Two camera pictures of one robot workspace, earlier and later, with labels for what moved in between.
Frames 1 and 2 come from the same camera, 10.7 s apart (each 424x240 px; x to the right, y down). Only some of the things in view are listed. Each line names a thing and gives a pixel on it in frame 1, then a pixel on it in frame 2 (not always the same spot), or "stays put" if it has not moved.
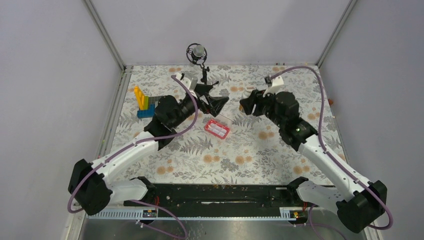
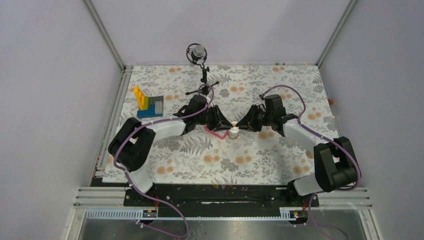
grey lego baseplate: x=152 y=100 stays put
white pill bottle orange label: x=247 y=91 to x=234 y=132
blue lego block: x=147 y=113 stays put
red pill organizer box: x=216 y=129 stays put
